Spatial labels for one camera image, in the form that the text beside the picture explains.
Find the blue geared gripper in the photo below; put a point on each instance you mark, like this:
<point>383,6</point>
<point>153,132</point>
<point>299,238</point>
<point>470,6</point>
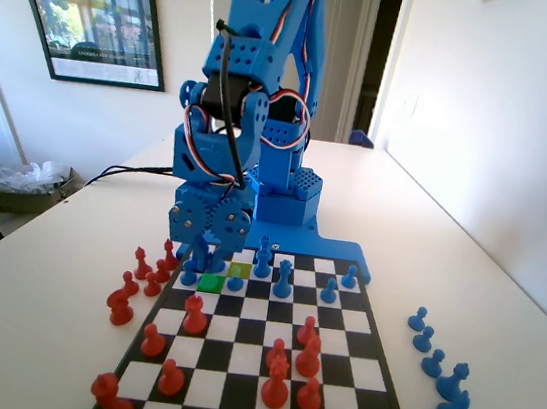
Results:
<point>191,216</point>

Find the blue chess pawn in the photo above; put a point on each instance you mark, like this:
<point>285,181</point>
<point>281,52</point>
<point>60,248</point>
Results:
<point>350,276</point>
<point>417,319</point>
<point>328,291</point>
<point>188,276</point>
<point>432,364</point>
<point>234,282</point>
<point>423,339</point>

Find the red chess pawn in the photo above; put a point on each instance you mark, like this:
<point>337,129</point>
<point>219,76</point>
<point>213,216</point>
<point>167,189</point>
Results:
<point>162,272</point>
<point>171,378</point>
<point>276,352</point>
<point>151,287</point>
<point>307,331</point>
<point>130,282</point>
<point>153,341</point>
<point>309,397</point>

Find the blue chess queen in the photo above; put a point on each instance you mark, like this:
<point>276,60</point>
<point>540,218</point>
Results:
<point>283,281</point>

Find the red chess king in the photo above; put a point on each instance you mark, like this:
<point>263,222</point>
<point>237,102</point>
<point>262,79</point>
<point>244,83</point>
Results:
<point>276,386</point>

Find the blue chess bishop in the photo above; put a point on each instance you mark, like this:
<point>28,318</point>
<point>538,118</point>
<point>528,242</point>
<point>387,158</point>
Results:
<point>451,384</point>

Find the black white chessboard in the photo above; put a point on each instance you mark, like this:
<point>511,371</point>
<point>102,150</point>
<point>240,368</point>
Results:
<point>250,308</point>

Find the blue chair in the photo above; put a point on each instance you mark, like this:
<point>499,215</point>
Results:
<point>361,138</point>

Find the box with plastic bag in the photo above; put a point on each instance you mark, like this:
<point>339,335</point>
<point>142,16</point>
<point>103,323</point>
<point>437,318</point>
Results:
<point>29,182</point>

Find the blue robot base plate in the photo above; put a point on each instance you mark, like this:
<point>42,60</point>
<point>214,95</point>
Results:
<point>338,251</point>

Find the framed wall poster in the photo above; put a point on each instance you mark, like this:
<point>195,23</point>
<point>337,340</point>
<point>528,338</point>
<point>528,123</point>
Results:
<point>106,16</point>

